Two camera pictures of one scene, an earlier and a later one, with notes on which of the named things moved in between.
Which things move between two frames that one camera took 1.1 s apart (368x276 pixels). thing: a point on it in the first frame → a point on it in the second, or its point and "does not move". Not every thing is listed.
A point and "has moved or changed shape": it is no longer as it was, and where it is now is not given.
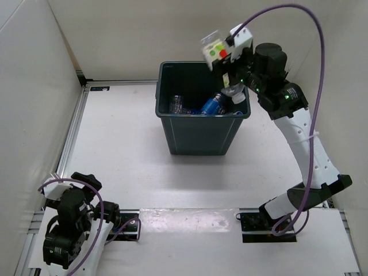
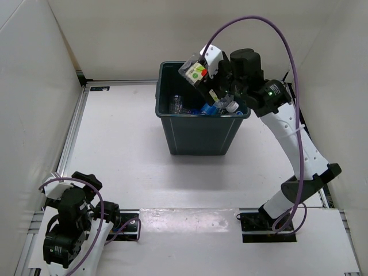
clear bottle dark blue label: (176, 104) does not move
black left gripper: (89, 179) does not move
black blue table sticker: (100, 88) does not move
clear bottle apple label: (215, 48) has moved or changed shape
